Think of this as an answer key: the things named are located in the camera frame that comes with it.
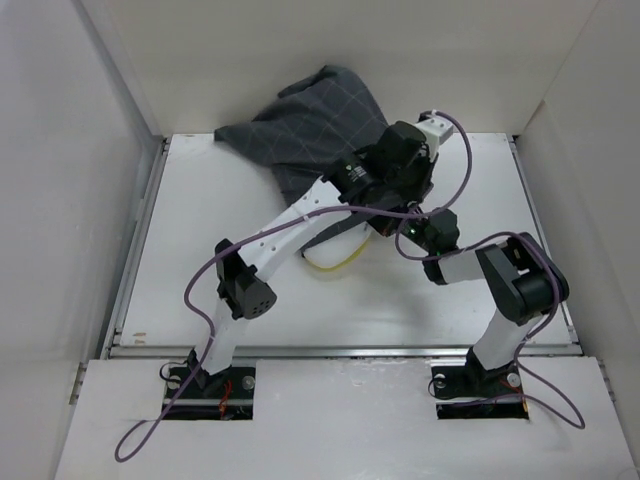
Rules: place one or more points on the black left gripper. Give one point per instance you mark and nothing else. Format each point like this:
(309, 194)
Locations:
(429, 169)

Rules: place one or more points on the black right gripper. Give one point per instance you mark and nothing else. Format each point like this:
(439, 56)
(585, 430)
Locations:
(391, 225)

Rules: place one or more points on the dark grey checked pillowcase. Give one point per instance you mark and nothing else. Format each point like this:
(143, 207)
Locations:
(312, 123)

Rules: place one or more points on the white pillow with yellow band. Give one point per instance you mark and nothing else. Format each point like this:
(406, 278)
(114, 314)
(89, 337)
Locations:
(338, 251)

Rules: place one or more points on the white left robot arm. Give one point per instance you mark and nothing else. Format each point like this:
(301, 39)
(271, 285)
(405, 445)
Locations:
(344, 196)

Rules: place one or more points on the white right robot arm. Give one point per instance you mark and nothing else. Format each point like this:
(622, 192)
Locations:
(523, 281)

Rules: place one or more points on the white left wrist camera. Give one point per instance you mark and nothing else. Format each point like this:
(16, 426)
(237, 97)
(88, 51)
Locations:
(435, 128)

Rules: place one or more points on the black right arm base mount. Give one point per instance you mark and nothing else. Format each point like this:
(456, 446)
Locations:
(466, 391)

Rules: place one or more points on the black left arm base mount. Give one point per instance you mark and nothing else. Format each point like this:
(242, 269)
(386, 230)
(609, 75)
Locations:
(226, 396)

